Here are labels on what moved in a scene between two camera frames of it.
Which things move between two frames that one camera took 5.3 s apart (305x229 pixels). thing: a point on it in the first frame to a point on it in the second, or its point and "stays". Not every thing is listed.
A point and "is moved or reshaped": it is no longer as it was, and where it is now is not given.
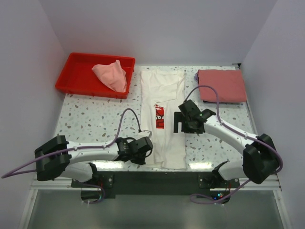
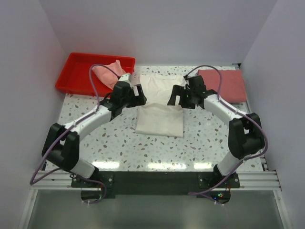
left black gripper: (140, 161) to (138, 100)
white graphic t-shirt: (162, 91) is moved or reshaped
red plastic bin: (75, 74) stays
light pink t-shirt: (113, 75) stays
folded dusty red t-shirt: (228, 84) stays
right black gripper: (178, 117) to (179, 91)
